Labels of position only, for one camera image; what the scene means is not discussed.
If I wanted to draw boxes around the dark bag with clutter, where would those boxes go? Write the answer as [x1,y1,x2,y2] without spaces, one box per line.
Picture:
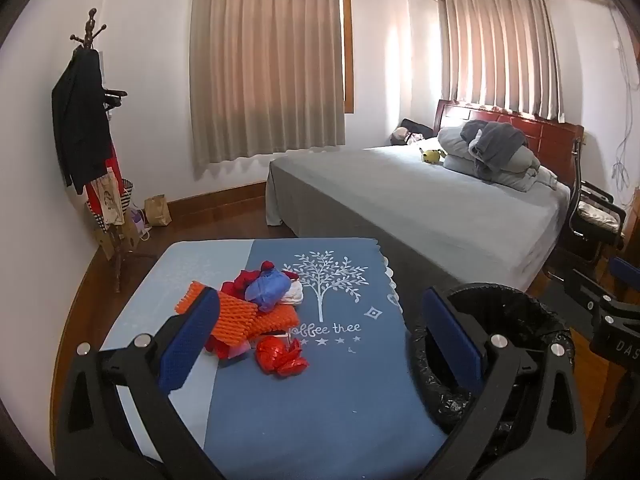
[391,118,435,147]

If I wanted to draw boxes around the red garment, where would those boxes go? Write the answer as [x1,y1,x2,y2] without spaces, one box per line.
[84,142,124,222]

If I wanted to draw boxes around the wide beige curtain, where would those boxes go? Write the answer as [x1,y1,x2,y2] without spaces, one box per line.
[189,0,347,173]

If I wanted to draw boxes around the grey folded quilt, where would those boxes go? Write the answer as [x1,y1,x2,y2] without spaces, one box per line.
[520,167,560,193]

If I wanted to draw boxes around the red crumpled wrapper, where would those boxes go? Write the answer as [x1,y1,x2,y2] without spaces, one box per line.
[255,336,309,378]

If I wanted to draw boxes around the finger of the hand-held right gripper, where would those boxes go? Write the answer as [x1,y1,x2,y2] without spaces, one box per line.
[544,264,608,318]
[609,256,640,306]

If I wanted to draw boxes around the blue tree print tablecloth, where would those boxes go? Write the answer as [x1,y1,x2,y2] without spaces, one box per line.
[97,237,451,480]

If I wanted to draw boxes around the narrow beige curtain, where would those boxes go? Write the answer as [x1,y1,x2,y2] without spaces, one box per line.
[437,0,561,122]

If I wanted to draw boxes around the orange foam net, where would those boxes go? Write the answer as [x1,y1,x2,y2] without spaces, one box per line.
[174,281,300,347]

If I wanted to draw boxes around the trash bin with black bag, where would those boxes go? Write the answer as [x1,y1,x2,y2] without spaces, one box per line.
[410,282,581,441]

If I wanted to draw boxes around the white printed tote bag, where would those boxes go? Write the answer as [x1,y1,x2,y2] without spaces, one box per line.
[97,169,127,227]

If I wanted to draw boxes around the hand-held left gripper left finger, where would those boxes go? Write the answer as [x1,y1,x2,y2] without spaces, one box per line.
[54,287,226,480]

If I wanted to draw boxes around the dark grey clothing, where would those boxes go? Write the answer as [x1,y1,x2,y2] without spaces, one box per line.
[460,121,526,179]

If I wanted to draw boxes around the grey pillow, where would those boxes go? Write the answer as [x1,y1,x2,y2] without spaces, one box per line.
[437,126,542,171]
[442,152,540,192]

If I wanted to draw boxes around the wooden window frame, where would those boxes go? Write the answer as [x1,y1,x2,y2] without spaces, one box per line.
[339,0,357,114]

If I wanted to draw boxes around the white wall cable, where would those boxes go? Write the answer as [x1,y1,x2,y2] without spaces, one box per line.
[609,4,637,197]

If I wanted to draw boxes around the blue plastic bag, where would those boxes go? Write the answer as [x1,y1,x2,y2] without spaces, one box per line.
[244,267,292,312]

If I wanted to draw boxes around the red cloth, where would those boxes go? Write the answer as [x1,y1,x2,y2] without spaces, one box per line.
[221,260,301,302]

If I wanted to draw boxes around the black armchair with cushion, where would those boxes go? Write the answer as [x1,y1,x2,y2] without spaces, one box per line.
[542,136,627,281]

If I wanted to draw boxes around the striped bag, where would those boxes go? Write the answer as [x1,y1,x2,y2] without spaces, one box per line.
[120,179,137,222]

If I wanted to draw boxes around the wooden coat rack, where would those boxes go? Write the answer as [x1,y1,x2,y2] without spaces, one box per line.
[69,8,157,294]

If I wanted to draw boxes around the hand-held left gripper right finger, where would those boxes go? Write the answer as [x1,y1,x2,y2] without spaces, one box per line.
[415,287,586,480]

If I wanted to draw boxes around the brown paper bag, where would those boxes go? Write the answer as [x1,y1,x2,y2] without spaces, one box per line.
[144,194,173,227]
[97,219,142,262]

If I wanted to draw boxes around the grey pillows with clothes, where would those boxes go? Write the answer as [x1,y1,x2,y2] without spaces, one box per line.
[432,99,586,186]

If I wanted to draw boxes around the bed with grey sheet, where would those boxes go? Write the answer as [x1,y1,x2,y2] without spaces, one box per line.
[264,145,572,293]

